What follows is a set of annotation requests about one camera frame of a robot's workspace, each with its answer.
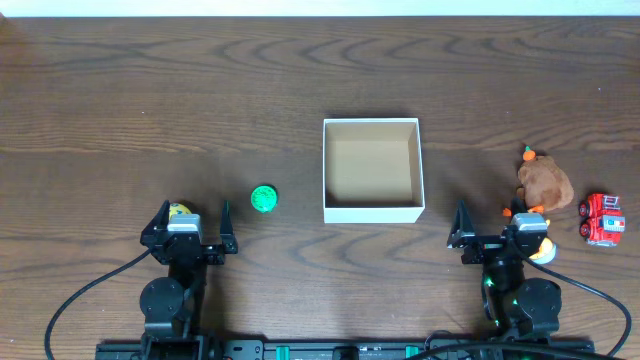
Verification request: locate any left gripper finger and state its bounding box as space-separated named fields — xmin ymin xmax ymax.
xmin=219 ymin=201 xmax=235 ymax=244
xmin=141 ymin=200 xmax=170 ymax=238

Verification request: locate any yellow ball with blue letters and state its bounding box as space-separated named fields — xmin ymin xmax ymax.
xmin=169 ymin=203 xmax=192 ymax=218

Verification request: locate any brown plush toy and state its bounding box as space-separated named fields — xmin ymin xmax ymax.
xmin=516 ymin=146 xmax=574 ymax=214

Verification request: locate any orange and blue duck toy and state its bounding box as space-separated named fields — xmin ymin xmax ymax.
xmin=528 ymin=217 xmax=557 ymax=265

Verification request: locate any green ridged disc toy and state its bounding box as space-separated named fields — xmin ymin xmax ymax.
xmin=250 ymin=185 xmax=278 ymax=213

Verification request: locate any red toy fire truck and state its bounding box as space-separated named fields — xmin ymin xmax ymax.
xmin=579 ymin=193 xmax=626 ymax=247

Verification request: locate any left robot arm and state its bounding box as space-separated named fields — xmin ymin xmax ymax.
xmin=139 ymin=202 xmax=238 ymax=359

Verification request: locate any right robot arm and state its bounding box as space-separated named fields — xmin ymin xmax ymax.
xmin=447 ymin=202 xmax=562 ymax=340

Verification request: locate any white cardboard box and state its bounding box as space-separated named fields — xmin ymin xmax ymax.
xmin=323 ymin=118 xmax=426 ymax=224

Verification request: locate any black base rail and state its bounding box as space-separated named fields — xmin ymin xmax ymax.
xmin=94 ymin=336 xmax=568 ymax=360

